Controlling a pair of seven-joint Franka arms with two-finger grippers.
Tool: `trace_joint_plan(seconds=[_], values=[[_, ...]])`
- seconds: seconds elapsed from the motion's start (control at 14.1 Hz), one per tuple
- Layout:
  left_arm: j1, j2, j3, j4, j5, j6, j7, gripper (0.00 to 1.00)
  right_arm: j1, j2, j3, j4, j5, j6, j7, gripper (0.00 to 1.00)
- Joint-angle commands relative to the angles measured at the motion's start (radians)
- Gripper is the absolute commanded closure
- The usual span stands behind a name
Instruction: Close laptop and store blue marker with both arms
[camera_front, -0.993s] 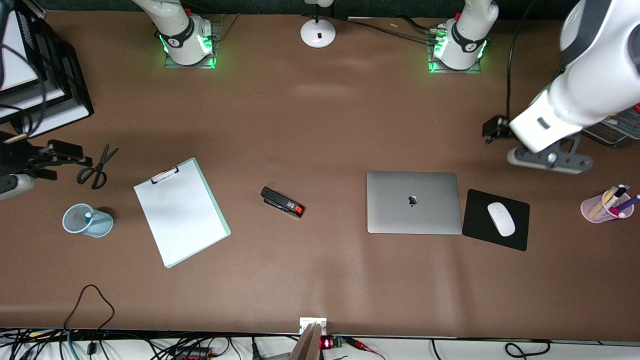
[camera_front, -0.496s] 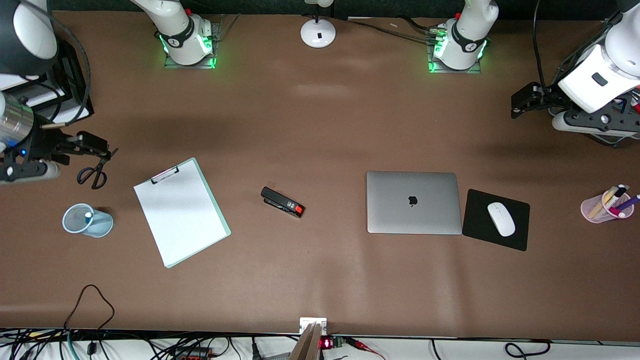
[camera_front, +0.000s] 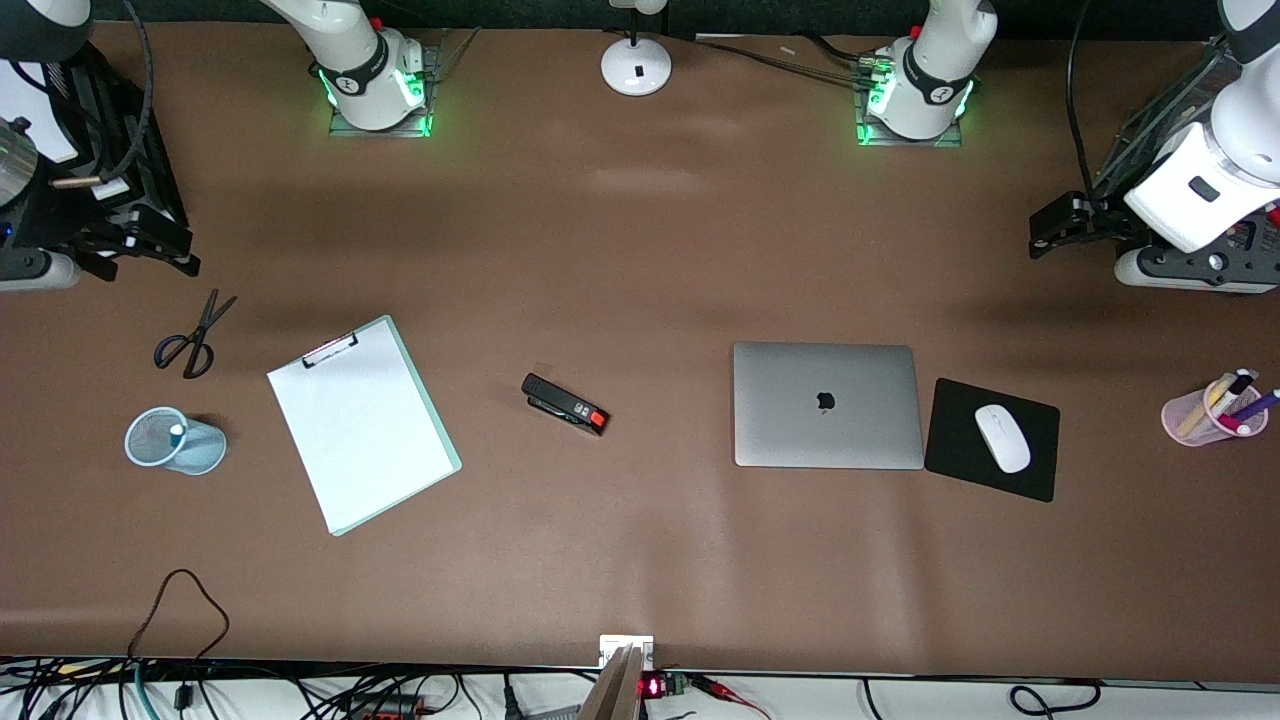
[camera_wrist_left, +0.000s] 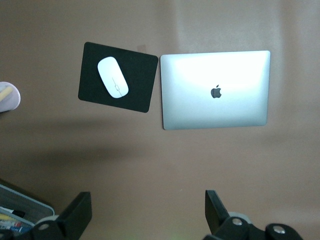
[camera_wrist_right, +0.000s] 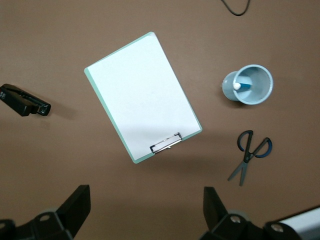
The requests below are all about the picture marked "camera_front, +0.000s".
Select silver laptop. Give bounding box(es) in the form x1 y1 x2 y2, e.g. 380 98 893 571
733 342 926 471

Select yellow marker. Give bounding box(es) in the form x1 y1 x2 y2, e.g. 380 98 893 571
1178 378 1236 438

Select black and white marker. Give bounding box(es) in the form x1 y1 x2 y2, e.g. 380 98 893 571
1215 368 1259 416

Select black and blue scissors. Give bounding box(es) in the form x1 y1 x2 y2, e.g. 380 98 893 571
153 289 239 380

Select clear acrylic rack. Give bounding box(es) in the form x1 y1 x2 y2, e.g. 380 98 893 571
1090 45 1246 201

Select black rack with white panel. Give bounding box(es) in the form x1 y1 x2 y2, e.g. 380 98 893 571
0 40 193 236

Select light blue mesh cup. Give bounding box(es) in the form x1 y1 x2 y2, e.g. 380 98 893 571
124 406 228 476

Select white computer mouse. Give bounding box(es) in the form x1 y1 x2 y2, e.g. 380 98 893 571
975 404 1032 474

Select pink translucent pen cup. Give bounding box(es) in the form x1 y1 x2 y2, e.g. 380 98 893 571
1161 378 1269 447

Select black mouse pad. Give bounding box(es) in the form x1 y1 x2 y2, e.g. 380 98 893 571
924 377 1061 504

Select purple pen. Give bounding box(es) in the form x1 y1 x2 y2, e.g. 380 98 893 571
1235 388 1280 433

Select white paper sheet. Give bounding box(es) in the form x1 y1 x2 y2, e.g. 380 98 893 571
267 325 456 534

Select mint green clipboard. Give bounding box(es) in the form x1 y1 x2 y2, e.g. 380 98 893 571
266 315 463 538

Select black stapler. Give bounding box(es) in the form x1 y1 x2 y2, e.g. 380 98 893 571
521 373 610 437

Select white round stand base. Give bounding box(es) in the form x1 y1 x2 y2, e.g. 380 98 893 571
600 0 673 98

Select black power strip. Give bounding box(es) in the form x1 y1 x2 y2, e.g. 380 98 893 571
338 693 433 720

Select white mounting block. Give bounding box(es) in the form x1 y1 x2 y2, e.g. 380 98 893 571
599 635 655 669

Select long black hanging cable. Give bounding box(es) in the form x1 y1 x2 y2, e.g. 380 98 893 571
1064 0 1098 198

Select black corrugated hose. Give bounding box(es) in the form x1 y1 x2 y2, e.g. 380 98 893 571
95 0 157 186

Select black cable on table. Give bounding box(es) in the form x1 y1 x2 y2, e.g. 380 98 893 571
695 38 881 81
795 33 881 66

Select thin black looped cable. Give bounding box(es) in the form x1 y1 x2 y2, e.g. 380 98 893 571
128 569 231 663

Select black coiled cable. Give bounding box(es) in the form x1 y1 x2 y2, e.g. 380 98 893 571
1008 680 1103 719

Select red wire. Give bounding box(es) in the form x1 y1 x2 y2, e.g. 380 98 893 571
690 675 773 720

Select brown wooden post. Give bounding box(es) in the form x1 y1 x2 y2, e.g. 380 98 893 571
578 645 647 720

